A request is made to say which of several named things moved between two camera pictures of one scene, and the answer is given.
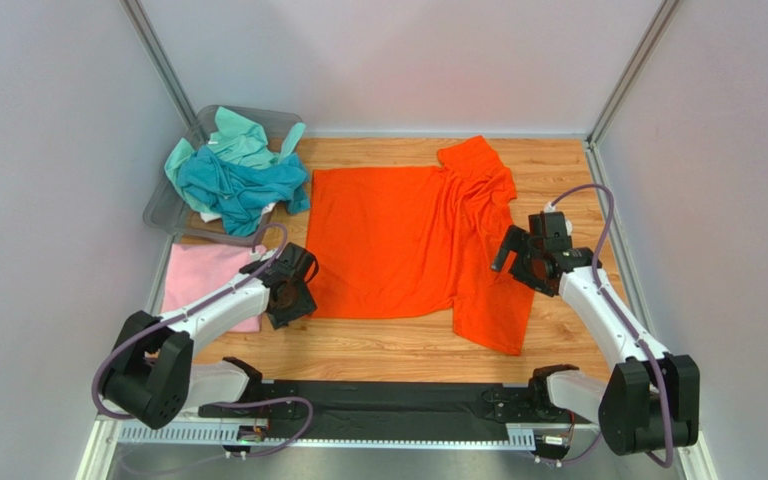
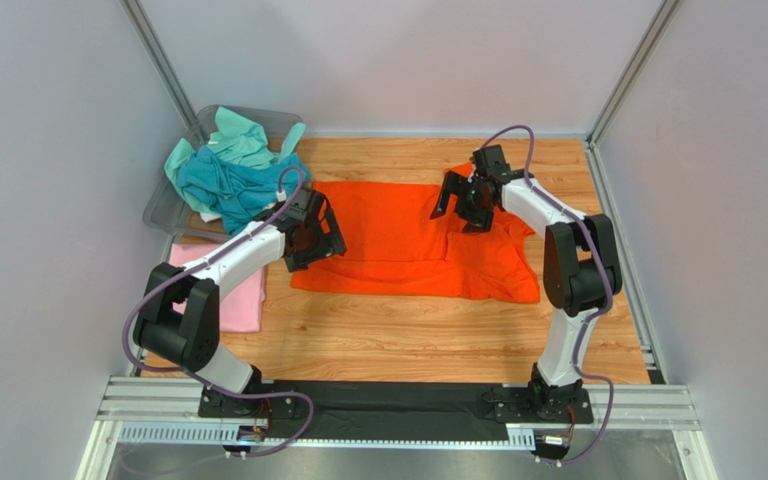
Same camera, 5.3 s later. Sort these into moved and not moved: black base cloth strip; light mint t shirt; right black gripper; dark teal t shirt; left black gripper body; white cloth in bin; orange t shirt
Moved: left black gripper body; right black gripper; orange t shirt
Not moved: black base cloth strip; light mint t shirt; dark teal t shirt; white cloth in bin
